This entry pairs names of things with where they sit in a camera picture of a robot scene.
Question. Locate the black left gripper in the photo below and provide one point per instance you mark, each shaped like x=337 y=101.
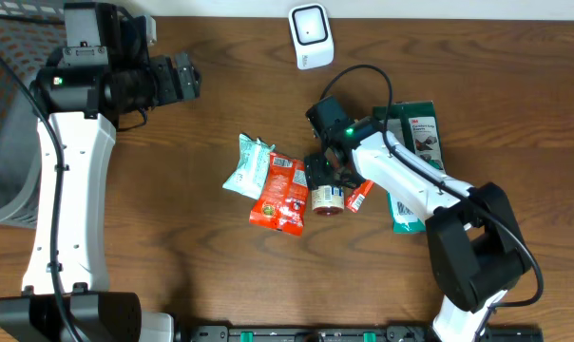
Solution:
x=166 y=90

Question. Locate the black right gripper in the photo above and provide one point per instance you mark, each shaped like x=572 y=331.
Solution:
x=316 y=174

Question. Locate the green lid spice jar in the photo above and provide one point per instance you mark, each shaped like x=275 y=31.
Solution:
x=328 y=200

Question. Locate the red sachet stick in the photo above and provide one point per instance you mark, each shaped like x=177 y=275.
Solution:
x=355 y=200

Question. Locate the orange snack packet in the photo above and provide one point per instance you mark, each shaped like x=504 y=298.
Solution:
x=282 y=203

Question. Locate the mint green wipes pack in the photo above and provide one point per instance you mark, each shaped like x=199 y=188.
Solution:
x=250 y=175

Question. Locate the green product pouch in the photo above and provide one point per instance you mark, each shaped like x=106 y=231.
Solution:
x=414 y=124

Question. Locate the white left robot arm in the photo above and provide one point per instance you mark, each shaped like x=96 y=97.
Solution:
x=65 y=294

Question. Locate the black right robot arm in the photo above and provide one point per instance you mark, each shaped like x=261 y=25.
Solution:
x=477 y=252

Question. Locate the white barcode scanner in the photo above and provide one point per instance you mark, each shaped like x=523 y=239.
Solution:
x=312 y=36

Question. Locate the grey plastic mesh basket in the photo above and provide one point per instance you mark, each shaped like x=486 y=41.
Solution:
x=29 y=32

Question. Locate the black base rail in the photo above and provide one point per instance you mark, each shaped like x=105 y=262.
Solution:
x=388 y=334

